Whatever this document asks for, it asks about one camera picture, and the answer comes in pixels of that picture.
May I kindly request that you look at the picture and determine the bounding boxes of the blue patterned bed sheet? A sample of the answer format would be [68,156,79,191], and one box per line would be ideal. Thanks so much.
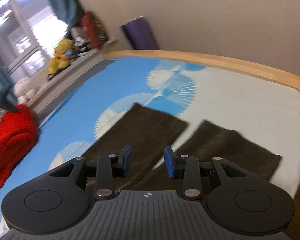
[0,57,300,238]

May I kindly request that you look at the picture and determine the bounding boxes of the dark brown corduroy pants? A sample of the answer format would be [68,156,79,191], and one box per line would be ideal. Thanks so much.
[83,103,281,191]

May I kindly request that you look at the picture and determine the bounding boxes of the red patterned cushion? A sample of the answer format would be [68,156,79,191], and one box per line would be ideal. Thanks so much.
[80,11,109,49]

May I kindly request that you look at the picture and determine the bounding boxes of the teal shark plush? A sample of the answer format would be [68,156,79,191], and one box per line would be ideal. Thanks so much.
[0,85,19,112]

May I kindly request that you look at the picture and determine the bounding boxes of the red folded blanket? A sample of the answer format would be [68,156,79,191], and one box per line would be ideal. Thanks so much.
[0,105,39,188]

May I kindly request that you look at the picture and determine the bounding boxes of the yellow bear plush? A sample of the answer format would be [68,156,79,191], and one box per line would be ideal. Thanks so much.
[46,38,74,80]

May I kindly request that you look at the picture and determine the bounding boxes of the white plush toy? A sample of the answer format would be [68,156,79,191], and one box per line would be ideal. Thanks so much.
[13,77,38,105]

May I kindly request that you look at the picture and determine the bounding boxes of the window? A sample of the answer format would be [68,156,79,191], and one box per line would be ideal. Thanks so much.
[0,0,68,82]

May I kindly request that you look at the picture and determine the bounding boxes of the blue curtain right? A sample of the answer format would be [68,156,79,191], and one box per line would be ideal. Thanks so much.
[48,0,85,33]

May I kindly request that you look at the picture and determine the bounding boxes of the wooden bed frame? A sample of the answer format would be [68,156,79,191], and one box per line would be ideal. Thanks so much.
[104,50,300,92]

